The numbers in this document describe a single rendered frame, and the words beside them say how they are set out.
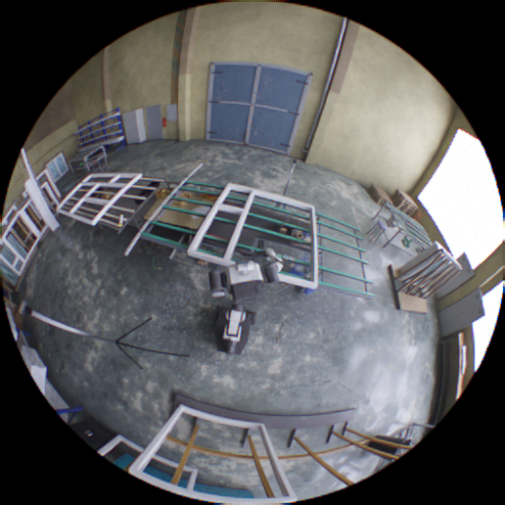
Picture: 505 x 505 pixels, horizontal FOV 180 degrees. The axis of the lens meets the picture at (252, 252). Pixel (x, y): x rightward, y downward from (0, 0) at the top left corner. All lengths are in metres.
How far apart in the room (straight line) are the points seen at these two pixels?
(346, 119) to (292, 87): 2.52
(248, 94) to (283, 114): 1.69
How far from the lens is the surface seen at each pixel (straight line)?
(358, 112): 7.88
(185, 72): 8.47
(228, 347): 2.04
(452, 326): 7.17
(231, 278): 1.18
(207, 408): 2.54
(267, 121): 7.47
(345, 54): 7.72
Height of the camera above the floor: 2.40
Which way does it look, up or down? 55 degrees down
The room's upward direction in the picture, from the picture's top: 14 degrees clockwise
